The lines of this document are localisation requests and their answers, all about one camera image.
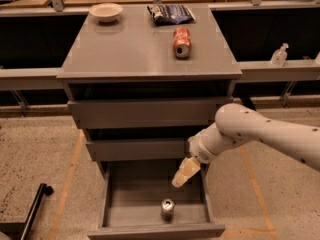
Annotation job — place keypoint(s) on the grey metal rail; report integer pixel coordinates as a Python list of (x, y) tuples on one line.
[(261, 71)]

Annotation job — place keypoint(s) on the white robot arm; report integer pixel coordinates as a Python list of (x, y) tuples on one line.
[(235, 125)]

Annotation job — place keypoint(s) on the grey drawer cabinet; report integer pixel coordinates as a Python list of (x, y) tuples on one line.
[(133, 58)]

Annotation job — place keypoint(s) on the blue chip bag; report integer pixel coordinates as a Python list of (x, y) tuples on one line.
[(170, 14)]

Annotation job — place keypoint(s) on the grey top drawer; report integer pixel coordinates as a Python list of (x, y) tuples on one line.
[(138, 113)]

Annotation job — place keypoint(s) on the grey open bottom drawer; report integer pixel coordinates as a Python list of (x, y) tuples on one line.
[(131, 204)]

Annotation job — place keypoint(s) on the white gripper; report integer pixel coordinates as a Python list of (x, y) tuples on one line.
[(202, 149)]

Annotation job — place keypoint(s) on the grey middle drawer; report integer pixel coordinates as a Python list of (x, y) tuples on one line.
[(137, 149)]

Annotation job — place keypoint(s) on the orange soda can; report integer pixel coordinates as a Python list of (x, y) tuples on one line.
[(181, 42)]

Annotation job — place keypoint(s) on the silver 7up can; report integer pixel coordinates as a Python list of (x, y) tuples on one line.
[(167, 209)]

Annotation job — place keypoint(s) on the white bowl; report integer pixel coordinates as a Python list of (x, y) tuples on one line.
[(106, 12)]

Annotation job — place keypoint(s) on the black chair leg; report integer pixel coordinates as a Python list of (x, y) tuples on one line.
[(21, 230)]

